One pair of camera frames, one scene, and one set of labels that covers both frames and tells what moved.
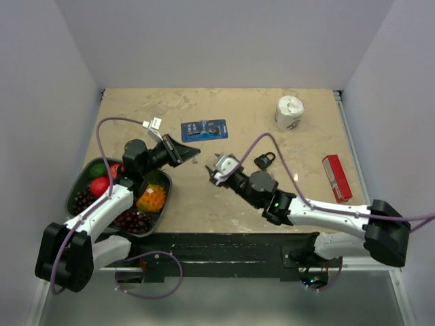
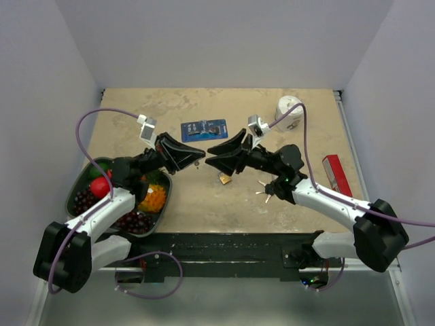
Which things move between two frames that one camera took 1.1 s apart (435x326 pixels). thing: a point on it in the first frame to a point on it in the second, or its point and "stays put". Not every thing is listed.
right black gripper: (213, 180) to (228, 163)
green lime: (97, 170) stays put
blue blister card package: (204, 130) stays put
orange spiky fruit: (153, 199) stays put
